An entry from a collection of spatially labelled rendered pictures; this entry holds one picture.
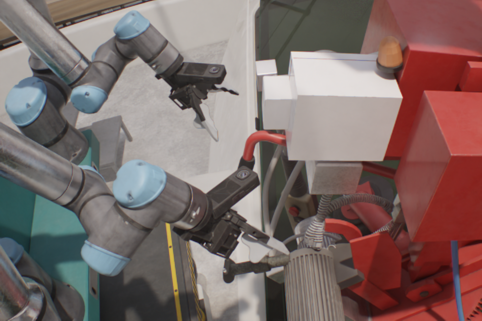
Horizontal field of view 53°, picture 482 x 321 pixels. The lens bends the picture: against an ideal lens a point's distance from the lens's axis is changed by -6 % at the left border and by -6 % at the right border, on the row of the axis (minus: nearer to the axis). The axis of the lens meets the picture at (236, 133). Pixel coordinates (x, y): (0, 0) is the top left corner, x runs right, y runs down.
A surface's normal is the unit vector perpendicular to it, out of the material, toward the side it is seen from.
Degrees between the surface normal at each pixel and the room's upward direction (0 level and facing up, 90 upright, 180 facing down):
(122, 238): 60
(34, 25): 71
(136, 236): 81
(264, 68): 14
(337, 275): 26
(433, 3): 19
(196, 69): 6
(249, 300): 34
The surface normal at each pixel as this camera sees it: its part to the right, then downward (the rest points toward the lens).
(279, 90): 0.00, -0.73
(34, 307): 0.61, -0.58
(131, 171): -0.58, -0.40
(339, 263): -0.66, -0.54
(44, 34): 0.53, 0.15
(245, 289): 0.36, -0.69
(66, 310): 0.81, -0.23
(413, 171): -1.00, -0.01
